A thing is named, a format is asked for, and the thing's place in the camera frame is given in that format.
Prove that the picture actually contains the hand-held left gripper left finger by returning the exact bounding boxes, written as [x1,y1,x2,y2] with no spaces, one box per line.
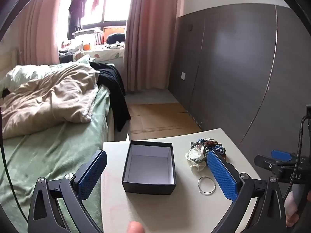
[27,150,108,233]

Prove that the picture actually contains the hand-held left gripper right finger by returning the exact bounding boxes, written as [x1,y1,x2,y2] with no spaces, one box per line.
[206,150,288,233]

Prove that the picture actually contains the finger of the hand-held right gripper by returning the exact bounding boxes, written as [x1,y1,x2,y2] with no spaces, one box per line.
[271,150,293,162]

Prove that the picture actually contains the thin silver bangle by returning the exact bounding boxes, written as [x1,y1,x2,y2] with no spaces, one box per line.
[197,176,217,195]

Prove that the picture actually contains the white butterfly ornament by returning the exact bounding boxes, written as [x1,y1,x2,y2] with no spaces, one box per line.
[185,146,207,173]

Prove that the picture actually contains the pile of beaded bracelets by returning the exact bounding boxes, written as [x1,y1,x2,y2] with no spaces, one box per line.
[190,137,227,162]

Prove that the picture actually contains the black jewelry box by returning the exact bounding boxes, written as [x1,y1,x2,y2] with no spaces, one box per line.
[121,140,176,196]

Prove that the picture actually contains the person's right hand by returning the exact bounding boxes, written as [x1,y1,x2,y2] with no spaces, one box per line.
[285,194,302,227]

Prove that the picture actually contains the person's left hand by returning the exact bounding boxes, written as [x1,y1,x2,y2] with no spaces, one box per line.
[127,222,144,233]

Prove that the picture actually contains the green bed sheet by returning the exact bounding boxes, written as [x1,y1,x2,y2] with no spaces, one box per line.
[0,85,114,233]

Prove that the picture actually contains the white bed base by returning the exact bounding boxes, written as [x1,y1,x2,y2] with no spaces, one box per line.
[107,107,116,142]

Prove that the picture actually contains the black garment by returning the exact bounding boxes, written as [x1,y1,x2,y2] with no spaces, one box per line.
[90,62,132,132]

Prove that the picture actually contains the flattened cardboard sheets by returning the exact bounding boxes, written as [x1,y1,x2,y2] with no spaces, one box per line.
[126,102,203,142]

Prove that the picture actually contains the beige duvet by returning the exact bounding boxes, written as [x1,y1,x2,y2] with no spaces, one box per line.
[0,62,101,140]

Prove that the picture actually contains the pale white quilt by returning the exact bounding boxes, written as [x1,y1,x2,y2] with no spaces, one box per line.
[0,64,52,89]

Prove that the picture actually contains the leaf print sill cushion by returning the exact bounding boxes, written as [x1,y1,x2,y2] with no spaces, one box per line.
[58,42,127,63]

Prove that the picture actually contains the black round cushion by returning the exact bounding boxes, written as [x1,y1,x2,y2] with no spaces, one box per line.
[106,32,126,44]

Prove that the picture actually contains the white slatted rack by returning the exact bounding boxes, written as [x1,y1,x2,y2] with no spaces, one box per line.
[73,28,105,45]

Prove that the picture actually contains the beige headboard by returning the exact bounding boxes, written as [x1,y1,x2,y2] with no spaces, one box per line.
[0,49,20,78]

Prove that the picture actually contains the wide pink curtain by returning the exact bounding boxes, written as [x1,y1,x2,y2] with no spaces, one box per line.
[123,0,184,93]

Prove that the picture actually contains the narrow pink curtain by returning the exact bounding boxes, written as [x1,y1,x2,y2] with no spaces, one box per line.
[15,0,64,66]

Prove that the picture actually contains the hanging dark clothes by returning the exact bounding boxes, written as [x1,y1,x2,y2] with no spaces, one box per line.
[68,0,88,30]

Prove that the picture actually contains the window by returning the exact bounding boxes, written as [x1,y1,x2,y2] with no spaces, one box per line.
[57,0,135,46]

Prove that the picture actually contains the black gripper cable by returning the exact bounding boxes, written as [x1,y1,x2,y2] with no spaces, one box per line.
[279,115,311,233]

